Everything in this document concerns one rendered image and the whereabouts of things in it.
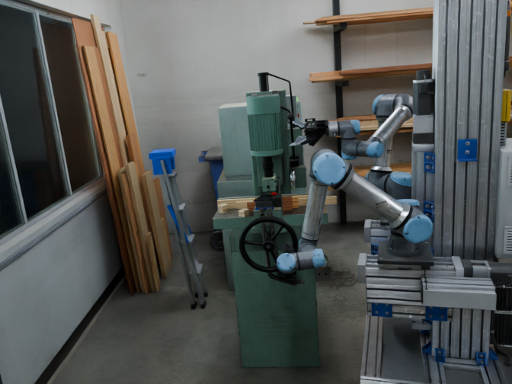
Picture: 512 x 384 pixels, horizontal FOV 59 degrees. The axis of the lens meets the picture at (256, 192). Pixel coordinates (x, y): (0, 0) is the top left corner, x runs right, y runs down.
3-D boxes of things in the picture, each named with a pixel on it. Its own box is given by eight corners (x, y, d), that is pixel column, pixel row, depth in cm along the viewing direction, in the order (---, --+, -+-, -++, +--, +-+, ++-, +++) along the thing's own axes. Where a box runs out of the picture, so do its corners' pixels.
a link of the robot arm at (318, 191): (311, 142, 191) (292, 249, 204) (313, 146, 181) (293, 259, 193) (337, 146, 191) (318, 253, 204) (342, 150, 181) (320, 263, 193)
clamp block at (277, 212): (254, 228, 226) (252, 211, 224) (256, 219, 239) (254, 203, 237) (283, 226, 225) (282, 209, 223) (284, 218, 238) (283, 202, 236)
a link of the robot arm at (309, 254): (320, 241, 191) (294, 246, 192) (323, 251, 180) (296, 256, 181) (323, 259, 193) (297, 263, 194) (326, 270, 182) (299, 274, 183)
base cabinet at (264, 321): (241, 368, 258) (229, 252, 241) (251, 315, 314) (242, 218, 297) (320, 367, 254) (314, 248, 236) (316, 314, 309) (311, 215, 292)
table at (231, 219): (209, 235, 230) (208, 224, 228) (219, 217, 259) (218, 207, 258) (330, 230, 223) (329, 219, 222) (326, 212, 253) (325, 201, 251)
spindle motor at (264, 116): (249, 158, 235) (244, 97, 227) (252, 152, 252) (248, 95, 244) (283, 155, 233) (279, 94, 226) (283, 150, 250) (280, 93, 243)
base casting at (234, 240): (230, 251, 241) (228, 235, 239) (242, 218, 297) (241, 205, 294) (315, 248, 236) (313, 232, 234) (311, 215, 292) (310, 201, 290)
